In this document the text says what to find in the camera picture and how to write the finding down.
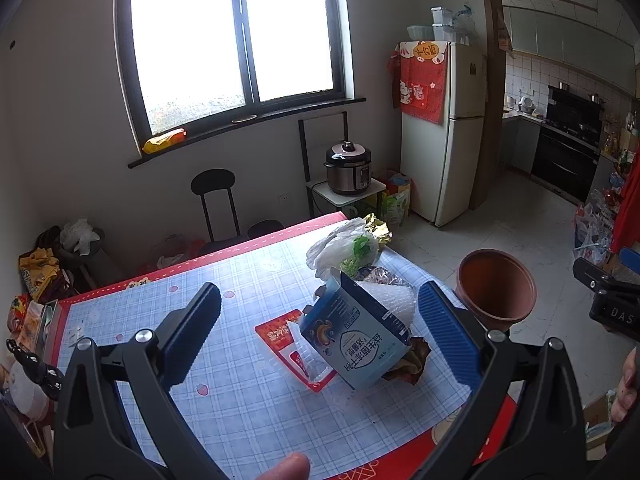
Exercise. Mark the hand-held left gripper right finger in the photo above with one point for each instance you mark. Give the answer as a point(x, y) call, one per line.
point(445, 330)

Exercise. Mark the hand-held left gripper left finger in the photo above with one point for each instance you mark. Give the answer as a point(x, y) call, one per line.
point(192, 330)

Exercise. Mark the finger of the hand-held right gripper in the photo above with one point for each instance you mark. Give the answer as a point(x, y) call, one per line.
point(590, 272)

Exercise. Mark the brown wrapper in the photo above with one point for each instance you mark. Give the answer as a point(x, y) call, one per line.
point(417, 360)

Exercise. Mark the brown plastic bucket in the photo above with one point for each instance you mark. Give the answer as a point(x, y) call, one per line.
point(495, 285)

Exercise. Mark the blue printed carton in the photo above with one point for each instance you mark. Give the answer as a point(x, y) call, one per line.
point(350, 340)

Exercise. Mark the white plastic bag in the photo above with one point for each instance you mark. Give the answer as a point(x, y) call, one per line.
point(337, 245)

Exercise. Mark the grey trash bin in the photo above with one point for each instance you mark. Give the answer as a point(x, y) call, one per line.
point(92, 255)

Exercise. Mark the person's right hand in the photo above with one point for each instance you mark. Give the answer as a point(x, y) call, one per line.
point(627, 385)

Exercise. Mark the person's left hand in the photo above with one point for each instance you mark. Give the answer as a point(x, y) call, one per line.
point(289, 467)

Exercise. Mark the pile of plastic bags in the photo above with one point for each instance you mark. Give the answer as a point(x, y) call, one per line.
point(592, 230)

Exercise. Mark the bubble wrap sheet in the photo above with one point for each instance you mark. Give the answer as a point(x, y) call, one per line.
point(395, 305)

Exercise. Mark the red hanging garment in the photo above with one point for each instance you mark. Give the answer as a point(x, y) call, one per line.
point(629, 210)

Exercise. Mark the red translucent plastic bag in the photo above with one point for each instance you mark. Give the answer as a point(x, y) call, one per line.
point(170, 255)

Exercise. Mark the red blister card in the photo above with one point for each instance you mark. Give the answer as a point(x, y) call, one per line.
point(277, 332)

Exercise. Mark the silver patterned wrapper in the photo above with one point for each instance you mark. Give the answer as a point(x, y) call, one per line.
point(380, 275)

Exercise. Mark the flat cardboard box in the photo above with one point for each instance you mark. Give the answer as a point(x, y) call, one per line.
point(597, 420)

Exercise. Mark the small clear packet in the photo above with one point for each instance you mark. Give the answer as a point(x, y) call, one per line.
point(78, 336)

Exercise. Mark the black integrated stove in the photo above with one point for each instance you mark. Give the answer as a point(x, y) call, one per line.
point(565, 160)

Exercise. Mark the gold foil wrapper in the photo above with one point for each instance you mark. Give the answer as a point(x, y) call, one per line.
point(380, 232)

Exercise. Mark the green printed bag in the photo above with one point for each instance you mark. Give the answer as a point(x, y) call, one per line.
point(395, 207)

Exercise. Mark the group of condiment bottles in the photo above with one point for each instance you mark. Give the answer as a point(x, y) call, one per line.
point(622, 140)

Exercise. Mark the grey kitchen counter cabinet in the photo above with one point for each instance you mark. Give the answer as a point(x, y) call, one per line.
point(520, 145)

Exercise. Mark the white bin liner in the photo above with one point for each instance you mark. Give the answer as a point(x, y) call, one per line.
point(77, 235)

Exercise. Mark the black round stool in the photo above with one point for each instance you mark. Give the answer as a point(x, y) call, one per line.
point(212, 180)

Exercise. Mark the red shopping bag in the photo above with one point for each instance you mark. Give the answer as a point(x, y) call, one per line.
point(387, 180)

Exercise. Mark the pile of snack packets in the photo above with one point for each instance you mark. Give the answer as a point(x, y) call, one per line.
point(30, 320)

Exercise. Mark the yellow snack bags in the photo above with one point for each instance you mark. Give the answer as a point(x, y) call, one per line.
point(40, 272)

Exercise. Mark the cream refrigerator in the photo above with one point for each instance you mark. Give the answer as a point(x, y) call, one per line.
point(450, 160)

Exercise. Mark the small white side table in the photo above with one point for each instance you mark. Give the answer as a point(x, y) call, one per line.
point(320, 195)

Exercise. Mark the electric pressure cooker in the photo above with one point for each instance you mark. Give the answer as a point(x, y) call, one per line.
point(347, 170)

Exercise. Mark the yellow packet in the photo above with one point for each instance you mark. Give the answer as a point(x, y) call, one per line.
point(165, 141)

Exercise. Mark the red printed cloth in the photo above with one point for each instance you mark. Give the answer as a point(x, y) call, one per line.
point(422, 90)

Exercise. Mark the black framed window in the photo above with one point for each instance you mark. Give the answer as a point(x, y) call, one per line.
point(245, 60)

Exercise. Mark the white storage containers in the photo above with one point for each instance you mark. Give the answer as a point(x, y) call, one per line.
point(442, 22)

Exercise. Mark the white wall socket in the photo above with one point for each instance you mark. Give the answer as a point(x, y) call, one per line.
point(283, 196)

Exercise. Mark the wooden door frame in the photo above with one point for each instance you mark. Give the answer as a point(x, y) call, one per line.
point(492, 110)

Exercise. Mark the grey wall cabinets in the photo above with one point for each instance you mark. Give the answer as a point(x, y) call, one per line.
point(560, 40)

